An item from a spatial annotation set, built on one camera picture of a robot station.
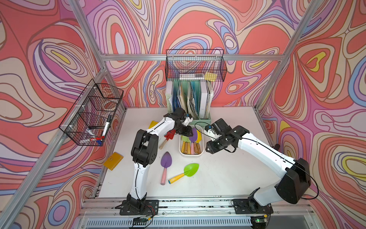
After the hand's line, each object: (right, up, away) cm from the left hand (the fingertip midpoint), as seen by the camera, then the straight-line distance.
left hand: (191, 134), depth 95 cm
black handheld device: (+55, -8, -5) cm, 56 cm away
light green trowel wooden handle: (-4, -4, +1) cm, 6 cm away
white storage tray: (+5, +4, +3) cm, 7 cm away
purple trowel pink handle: (-17, -18, -5) cm, 25 cm away
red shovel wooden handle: (-16, -2, +6) cm, 18 cm away
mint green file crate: (+2, +25, +1) cm, 25 cm away
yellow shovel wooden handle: (+6, -4, +3) cm, 7 cm away
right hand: (+10, -9, -16) cm, 21 cm away
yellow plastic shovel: (-2, -9, -2) cm, 10 cm away
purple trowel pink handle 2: (+1, -4, +3) cm, 5 cm away
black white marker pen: (-43, +6, -26) cm, 51 cm away
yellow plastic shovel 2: (-6, -9, -2) cm, 11 cm away
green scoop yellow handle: (-2, -21, -9) cm, 23 cm away
